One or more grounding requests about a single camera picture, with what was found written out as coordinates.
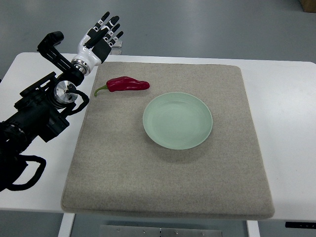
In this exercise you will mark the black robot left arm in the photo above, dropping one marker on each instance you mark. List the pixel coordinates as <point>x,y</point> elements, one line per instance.
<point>45,105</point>

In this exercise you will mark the white table leg left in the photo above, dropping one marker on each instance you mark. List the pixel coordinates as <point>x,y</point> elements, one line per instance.
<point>66,225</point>

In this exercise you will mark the light green plate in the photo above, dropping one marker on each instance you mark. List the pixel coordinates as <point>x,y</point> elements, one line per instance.
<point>177,121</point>

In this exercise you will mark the brown cardboard box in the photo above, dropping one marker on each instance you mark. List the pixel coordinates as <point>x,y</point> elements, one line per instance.
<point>308,6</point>

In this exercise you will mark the black table control panel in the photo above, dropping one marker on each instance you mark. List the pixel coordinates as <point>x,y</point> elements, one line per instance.
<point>300,225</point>

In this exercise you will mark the grey metal base plate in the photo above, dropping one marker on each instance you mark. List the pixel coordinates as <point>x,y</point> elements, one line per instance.
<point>134,231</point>

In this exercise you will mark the white table leg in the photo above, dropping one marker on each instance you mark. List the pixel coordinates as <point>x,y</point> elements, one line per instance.
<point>66,225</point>
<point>253,228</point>

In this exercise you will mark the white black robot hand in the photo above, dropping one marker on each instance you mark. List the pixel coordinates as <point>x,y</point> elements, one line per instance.
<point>97,44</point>

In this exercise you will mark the white table leg right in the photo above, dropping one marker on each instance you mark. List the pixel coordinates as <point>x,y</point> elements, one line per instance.
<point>253,228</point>

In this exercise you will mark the red pepper green stem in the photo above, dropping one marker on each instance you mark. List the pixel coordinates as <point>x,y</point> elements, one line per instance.
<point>124,83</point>

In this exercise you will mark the metal floor socket plate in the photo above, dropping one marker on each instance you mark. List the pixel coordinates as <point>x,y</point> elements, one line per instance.
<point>117,48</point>

